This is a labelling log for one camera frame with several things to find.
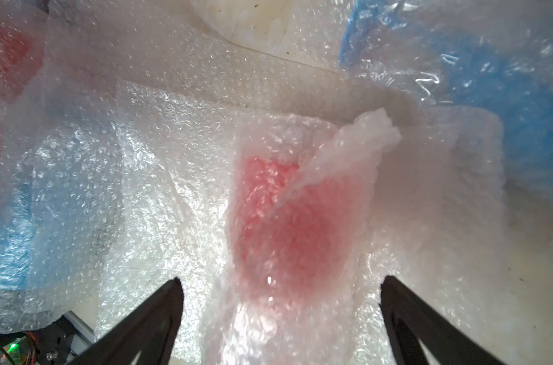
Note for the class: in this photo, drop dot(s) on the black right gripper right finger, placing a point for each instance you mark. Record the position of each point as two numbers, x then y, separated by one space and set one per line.
412 324

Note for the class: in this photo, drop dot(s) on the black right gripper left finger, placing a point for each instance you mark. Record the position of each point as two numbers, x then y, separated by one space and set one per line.
146 336

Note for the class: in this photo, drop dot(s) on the red glass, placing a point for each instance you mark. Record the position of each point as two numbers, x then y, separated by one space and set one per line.
299 213

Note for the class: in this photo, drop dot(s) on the light blue glass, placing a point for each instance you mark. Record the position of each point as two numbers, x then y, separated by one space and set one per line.
492 55

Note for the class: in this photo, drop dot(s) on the blue glass in bubble wrap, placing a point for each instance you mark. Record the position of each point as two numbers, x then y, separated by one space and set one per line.
60 212

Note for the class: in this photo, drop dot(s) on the pink glass in bubble wrap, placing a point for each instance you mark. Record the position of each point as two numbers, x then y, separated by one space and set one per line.
22 33

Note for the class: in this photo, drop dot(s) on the green circuit board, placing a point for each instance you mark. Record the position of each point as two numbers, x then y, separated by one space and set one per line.
21 351

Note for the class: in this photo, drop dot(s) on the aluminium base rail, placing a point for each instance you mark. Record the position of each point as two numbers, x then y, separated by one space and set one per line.
63 341

